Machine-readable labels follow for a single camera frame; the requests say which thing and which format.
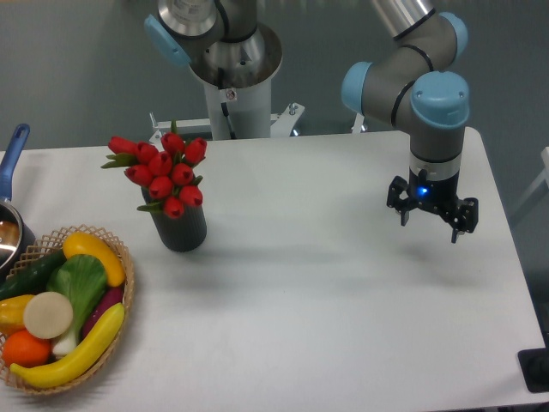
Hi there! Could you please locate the black device at table edge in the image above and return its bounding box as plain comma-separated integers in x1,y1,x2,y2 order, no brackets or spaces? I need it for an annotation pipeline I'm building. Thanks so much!
517,348,548,393

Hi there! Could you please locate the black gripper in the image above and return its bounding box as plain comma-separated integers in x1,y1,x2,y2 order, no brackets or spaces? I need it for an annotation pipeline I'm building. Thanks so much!
386,167,479,244

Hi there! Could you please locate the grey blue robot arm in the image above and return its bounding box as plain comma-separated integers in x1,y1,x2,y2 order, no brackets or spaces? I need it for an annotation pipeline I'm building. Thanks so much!
144,1,479,236

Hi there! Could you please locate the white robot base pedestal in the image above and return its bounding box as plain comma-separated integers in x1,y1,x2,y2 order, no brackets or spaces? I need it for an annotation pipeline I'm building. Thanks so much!
145,16,305,140

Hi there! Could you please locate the orange fruit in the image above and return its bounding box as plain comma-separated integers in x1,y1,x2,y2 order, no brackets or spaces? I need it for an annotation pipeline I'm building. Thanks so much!
2,330,51,367

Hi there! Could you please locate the white frame at right edge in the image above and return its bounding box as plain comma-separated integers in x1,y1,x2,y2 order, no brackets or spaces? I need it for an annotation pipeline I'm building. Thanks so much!
511,147,548,220

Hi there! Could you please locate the woven wicker basket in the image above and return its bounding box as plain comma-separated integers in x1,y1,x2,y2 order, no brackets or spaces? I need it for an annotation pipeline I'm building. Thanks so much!
1,225,135,396

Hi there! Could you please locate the purple eggplant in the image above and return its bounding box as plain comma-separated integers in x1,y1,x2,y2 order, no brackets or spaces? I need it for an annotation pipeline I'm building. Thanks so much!
81,287,124,339

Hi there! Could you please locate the red tulip bouquet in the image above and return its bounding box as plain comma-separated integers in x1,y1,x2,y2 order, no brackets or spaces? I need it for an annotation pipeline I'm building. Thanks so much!
101,120,208,220

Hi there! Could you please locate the blue handled saucepan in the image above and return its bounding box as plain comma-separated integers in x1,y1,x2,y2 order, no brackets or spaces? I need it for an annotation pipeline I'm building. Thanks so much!
1,124,35,282

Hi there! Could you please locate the green bok choy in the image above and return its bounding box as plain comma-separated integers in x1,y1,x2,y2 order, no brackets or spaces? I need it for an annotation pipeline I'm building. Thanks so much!
46,254,106,359

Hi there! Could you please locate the yellow banana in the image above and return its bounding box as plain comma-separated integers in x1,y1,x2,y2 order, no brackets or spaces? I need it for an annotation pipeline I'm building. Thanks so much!
9,303,125,389

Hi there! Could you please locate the dark green cucumber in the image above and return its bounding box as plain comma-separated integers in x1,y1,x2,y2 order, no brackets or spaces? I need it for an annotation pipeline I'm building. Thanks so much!
1,250,66,300

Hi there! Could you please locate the yellow bell pepper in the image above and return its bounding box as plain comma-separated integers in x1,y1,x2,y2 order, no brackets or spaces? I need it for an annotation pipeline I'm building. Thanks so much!
0,294,34,336

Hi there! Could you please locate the dark grey ribbed vase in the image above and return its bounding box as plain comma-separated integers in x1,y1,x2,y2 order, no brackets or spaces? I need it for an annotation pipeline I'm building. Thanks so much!
149,206,207,252

